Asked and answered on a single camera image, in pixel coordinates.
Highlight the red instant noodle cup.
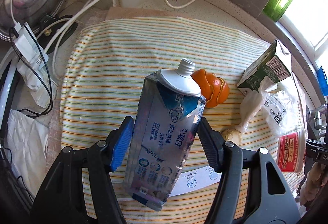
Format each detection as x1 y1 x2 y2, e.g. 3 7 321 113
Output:
276 128 306 173

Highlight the orange peel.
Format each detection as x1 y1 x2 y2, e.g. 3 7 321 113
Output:
191 69 230 109

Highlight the clear plastic bag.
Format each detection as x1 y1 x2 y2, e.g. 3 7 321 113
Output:
262 81 303 137

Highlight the white plastic bag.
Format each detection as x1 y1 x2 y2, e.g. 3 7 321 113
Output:
235 76 276 135

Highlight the silver blue toothpaste tube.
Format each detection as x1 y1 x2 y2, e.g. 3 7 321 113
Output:
123 58 206 211

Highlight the green milk carton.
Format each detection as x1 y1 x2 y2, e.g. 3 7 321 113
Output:
237 40 292 96

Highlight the chrome faucet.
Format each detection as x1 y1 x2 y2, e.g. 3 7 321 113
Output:
306 104 327 140

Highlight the blue sponge holder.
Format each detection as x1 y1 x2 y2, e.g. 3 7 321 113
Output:
316 66 328 96

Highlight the white power strip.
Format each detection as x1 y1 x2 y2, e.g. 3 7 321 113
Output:
14 23 58 109

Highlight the white cloth bag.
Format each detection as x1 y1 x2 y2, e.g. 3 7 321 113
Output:
6 110 48 196

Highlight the white ring light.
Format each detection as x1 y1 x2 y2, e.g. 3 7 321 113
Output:
1 53 19 143

